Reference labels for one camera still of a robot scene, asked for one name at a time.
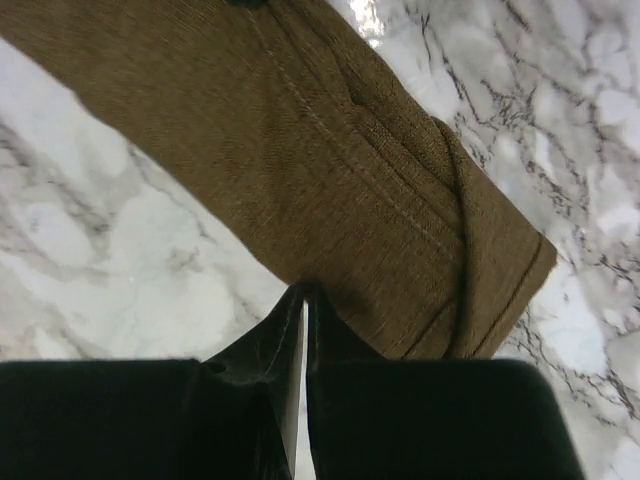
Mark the brown fabric napkin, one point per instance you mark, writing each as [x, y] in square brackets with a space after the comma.
[280, 119]

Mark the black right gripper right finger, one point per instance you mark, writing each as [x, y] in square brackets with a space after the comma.
[347, 399]

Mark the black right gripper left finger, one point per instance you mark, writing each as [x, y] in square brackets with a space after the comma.
[256, 386]

